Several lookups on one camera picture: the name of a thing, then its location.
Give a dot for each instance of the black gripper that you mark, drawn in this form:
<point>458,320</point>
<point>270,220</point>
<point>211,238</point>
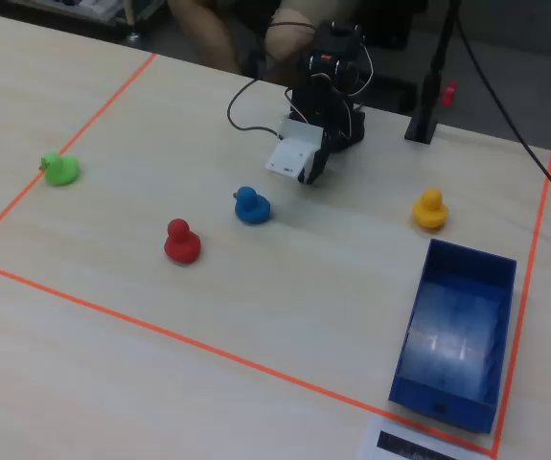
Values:
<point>319,160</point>

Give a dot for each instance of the green rubber duck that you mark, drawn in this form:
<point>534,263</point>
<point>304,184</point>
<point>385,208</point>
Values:
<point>62,170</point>

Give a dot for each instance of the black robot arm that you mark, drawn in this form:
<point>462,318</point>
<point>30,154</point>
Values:
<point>335,62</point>

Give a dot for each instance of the blue rubber duck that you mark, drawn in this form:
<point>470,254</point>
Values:
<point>251,206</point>

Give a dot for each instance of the yellow rubber duck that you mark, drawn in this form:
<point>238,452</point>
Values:
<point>430,208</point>

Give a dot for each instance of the red rubber duck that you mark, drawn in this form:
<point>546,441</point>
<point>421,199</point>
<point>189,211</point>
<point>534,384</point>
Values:
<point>181,244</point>

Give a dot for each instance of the blue plastic box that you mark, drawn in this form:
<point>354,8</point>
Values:
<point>452,330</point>

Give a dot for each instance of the person bare leg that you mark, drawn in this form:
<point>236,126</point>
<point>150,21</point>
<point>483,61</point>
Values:
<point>287,36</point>
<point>205,29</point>

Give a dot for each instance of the red clamp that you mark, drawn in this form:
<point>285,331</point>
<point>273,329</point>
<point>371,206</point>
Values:
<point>449,93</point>

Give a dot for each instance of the orange tape strip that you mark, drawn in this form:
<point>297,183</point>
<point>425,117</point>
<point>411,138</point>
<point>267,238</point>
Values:
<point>54,155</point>
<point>208,347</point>
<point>524,297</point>

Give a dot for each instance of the metal cart shelf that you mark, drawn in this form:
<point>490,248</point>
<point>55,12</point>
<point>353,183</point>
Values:
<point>88,12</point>

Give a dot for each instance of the white paper sheet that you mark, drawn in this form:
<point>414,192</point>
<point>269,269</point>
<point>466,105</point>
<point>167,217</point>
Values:
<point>375,436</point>

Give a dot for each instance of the black flat strip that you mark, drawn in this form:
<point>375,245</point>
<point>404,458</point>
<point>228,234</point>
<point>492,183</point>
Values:
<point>414,448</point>

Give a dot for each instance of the white camera housing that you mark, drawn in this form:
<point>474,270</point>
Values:
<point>294,151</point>

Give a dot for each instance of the black camera stand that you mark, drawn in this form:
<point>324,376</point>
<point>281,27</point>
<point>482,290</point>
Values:
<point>430,86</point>

